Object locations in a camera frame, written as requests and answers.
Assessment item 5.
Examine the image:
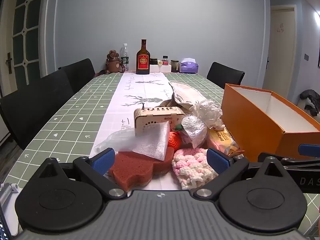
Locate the orange crochet fruit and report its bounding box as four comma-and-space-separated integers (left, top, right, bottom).
168, 124, 184, 154

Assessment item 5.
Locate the cream door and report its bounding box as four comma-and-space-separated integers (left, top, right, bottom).
262, 4, 298, 98

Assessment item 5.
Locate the orange cardboard box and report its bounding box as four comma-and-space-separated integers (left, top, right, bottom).
221, 83, 320, 163

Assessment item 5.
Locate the red-brown sponge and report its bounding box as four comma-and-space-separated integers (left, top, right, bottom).
109, 146, 175, 193

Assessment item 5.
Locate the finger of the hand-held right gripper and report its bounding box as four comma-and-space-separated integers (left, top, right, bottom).
257, 152, 320, 172
299, 144, 320, 157

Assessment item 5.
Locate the beige padded pouch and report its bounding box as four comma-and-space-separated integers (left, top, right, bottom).
169, 81, 204, 111

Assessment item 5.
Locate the clear plastic water bottle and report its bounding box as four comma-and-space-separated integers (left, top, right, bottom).
121, 43, 130, 72

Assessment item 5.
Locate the silver metal stand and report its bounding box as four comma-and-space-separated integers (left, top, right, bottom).
0, 182, 20, 240

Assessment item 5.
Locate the white deer print table runner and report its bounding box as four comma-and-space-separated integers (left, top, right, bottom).
89, 72, 183, 192

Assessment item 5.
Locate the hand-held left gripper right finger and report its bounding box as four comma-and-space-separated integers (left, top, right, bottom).
192, 148, 288, 201

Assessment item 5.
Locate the wooden radio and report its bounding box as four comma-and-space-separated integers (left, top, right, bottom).
134, 102, 185, 137

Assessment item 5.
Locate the thin white plastic bag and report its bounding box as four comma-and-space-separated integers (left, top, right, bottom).
194, 99, 223, 128

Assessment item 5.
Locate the bubble wrap sheet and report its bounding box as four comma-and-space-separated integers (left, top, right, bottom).
132, 120, 171, 161

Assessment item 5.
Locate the green checked tablecloth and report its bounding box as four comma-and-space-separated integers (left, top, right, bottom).
0, 72, 320, 240

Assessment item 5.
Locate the brown bear drink bottle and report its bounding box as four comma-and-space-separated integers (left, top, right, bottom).
94, 50, 125, 78

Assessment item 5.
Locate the clear plastic bag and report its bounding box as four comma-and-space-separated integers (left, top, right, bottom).
94, 129, 137, 153
181, 115, 208, 149

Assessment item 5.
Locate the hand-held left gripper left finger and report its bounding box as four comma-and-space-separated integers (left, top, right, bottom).
40, 148, 127, 201

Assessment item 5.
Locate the glass panel door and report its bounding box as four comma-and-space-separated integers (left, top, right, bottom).
0, 0, 48, 98

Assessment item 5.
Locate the pink white crochet cloth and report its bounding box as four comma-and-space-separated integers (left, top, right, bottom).
172, 148, 219, 190

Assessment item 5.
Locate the purple tissue pack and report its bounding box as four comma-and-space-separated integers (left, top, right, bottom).
180, 58, 199, 74

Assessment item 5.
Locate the white box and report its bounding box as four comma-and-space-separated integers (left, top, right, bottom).
149, 64, 172, 74

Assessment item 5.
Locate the yellow snack packet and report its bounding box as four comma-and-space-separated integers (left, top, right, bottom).
207, 127, 241, 156

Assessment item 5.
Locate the brown liquor bottle red label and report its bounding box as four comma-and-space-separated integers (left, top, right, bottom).
136, 39, 151, 75

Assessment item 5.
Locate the black chair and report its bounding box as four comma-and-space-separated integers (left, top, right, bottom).
58, 58, 96, 93
0, 70, 74, 151
207, 62, 246, 90

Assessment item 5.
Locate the dark jacket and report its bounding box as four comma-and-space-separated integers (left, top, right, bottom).
299, 89, 320, 117

